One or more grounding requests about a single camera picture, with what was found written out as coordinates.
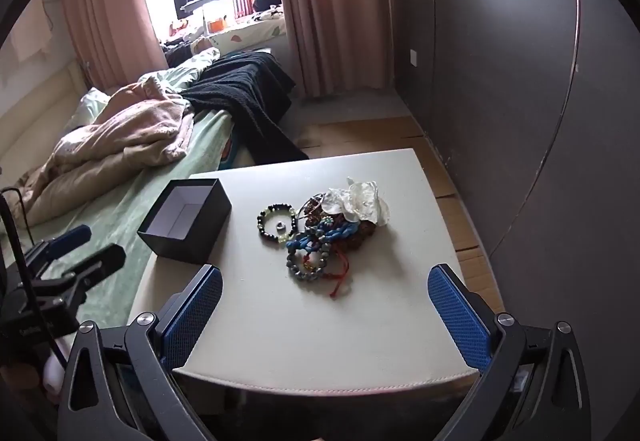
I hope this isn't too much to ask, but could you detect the black jewelry box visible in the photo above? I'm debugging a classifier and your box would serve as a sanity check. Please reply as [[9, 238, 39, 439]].
[[137, 178, 232, 265]]

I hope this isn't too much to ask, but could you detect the red string bracelet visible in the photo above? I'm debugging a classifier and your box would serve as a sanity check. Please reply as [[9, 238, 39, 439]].
[[319, 245, 354, 298]]

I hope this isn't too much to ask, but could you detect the grey stone bead bracelet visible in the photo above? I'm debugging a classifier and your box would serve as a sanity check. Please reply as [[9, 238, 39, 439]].
[[285, 239, 333, 283]]

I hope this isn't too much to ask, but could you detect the brown rudraksha bead bracelet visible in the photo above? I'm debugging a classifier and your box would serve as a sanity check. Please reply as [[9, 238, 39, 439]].
[[301, 197, 381, 252]]

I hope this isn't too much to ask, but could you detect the dark green bead bracelet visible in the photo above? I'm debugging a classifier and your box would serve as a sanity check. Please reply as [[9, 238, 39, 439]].
[[257, 203, 300, 244]]

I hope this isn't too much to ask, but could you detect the clear plastic bag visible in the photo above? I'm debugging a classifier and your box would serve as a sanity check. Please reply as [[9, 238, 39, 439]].
[[321, 178, 390, 227]]

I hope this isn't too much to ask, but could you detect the blue knotted cord bracelet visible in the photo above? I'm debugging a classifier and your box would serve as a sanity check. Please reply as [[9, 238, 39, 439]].
[[284, 218, 359, 255]]

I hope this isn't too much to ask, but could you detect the green bed sheet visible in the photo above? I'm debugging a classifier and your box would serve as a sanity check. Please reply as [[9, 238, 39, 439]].
[[6, 48, 233, 326]]

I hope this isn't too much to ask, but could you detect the pink beige blanket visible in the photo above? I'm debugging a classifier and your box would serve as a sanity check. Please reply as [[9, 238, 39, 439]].
[[6, 77, 194, 227]]

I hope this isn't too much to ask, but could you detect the white square table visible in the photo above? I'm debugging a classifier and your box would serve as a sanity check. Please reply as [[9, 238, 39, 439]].
[[127, 148, 482, 397]]

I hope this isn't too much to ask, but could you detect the flattened cardboard on floor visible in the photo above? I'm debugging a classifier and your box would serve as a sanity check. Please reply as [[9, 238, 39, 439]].
[[293, 116, 504, 312]]

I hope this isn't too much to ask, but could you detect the black knitted throw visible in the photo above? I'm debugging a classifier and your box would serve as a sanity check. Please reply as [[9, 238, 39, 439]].
[[181, 51, 307, 165]]

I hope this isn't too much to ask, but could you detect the left pink curtain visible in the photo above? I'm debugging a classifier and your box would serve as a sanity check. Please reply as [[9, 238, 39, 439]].
[[62, 0, 167, 90]]

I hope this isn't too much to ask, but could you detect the pink curtain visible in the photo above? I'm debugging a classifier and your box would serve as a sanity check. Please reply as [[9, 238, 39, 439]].
[[62, 0, 167, 90], [283, 0, 392, 98]]

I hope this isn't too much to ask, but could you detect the orange cup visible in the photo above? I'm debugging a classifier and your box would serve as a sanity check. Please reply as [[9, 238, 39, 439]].
[[207, 16, 228, 34]]

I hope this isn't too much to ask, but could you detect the floral windowsill cushion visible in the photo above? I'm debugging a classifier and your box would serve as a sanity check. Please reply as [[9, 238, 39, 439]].
[[208, 16, 286, 56]]

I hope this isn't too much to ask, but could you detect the dark wardrobe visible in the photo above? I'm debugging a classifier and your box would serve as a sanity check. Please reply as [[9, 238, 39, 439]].
[[392, 0, 639, 440]]

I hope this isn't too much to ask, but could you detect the right pink curtain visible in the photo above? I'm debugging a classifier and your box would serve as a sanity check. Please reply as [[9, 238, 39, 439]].
[[283, 0, 392, 98]]

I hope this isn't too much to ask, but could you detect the black cable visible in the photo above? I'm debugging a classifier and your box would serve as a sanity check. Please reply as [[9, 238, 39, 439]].
[[0, 186, 36, 247]]

